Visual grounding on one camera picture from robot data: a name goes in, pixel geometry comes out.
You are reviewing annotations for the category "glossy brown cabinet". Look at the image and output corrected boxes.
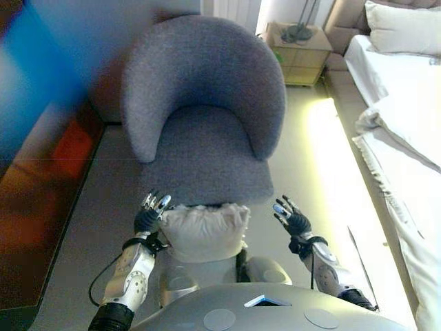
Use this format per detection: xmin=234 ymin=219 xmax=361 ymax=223
xmin=0 ymin=0 xmax=105 ymax=308

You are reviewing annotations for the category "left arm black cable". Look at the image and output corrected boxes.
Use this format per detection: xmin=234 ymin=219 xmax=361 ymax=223
xmin=88 ymin=254 xmax=120 ymax=306

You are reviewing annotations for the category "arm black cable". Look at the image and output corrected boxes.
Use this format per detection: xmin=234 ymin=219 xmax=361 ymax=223
xmin=309 ymin=243 xmax=317 ymax=291
xmin=88 ymin=254 xmax=120 ymax=306

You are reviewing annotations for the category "grey robot torso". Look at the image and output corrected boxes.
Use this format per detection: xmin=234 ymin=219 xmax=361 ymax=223
xmin=132 ymin=282 xmax=407 ymax=331

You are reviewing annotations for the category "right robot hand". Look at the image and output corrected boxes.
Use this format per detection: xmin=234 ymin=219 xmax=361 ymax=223
xmin=272 ymin=194 xmax=313 ymax=239

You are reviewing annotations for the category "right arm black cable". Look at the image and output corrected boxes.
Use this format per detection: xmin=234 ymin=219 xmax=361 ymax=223
xmin=309 ymin=243 xmax=317 ymax=291

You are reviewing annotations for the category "left robot leg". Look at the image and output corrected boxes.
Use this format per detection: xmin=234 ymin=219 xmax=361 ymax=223
xmin=158 ymin=265 xmax=201 ymax=308

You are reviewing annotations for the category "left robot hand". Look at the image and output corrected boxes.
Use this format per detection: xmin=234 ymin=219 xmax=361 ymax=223
xmin=133 ymin=188 xmax=172 ymax=236

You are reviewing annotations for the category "right robot leg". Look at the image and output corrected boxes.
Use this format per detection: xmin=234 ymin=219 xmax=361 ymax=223
xmin=223 ymin=257 xmax=294 ymax=287

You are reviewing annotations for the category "grey fabric armchair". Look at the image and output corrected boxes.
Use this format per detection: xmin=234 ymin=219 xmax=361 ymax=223
xmin=120 ymin=15 xmax=287 ymax=205

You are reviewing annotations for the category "white fringed cushion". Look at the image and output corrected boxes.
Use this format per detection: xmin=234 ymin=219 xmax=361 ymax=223
xmin=161 ymin=203 xmax=252 ymax=265

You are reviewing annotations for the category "bed with white bedding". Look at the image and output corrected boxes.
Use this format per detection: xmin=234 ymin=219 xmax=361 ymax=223
xmin=325 ymin=0 xmax=441 ymax=331

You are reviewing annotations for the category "white bed pillow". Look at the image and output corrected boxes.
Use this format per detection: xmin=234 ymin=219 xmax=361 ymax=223
xmin=364 ymin=0 xmax=441 ymax=59

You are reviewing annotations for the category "light wooden nightstand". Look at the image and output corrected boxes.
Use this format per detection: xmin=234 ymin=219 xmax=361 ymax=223
xmin=267 ymin=22 xmax=334 ymax=88

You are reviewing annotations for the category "robot leg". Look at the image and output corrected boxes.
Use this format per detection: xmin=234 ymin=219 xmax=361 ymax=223
xmin=158 ymin=265 xmax=201 ymax=308
xmin=223 ymin=257 xmax=294 ymax=287

